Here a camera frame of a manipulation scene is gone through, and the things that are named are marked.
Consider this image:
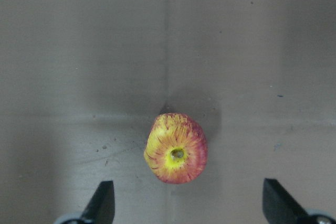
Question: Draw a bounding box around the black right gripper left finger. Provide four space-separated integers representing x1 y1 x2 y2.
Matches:
54 180 116 224

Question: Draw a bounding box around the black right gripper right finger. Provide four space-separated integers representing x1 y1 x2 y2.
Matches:
262 178 336 224

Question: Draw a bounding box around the red yellow apple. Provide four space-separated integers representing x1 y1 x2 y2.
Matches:
144 113 208 184

